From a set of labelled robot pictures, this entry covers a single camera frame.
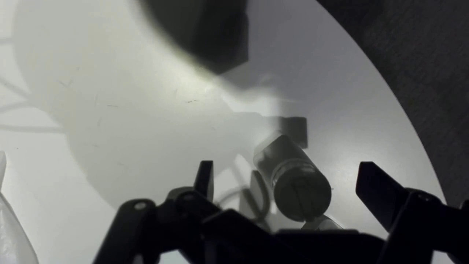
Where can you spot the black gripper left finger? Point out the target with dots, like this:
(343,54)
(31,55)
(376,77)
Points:
(205,230)

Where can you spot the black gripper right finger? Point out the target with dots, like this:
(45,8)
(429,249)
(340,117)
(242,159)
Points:
(419,225)

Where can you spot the square white bottle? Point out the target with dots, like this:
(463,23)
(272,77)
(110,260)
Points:
(300,191)

